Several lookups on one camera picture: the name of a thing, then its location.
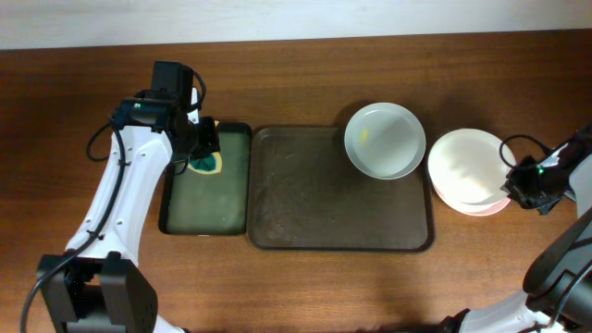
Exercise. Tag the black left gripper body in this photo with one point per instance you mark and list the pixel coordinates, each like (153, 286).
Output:
(207, 138)

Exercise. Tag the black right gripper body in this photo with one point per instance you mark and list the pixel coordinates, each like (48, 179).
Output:
(539, 188)

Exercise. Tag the green and yellow sponge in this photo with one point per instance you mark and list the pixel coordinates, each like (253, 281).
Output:
(210, 165)

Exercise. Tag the pink plate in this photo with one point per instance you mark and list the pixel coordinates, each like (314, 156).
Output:
(480, 210)

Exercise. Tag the cream white plate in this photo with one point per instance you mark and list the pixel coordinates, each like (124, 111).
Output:
(470, 166)

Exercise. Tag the light grey plate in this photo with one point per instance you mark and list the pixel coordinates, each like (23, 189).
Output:
(385, 141)

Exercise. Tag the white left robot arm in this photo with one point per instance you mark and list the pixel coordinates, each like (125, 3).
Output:
(95, 285)

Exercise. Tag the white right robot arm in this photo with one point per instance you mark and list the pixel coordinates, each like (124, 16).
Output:
(556, 294)

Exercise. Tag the dark green small tray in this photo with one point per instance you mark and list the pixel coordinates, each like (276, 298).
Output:
(214, 205)

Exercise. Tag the large brown tray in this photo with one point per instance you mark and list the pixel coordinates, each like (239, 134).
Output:
(305, 194)

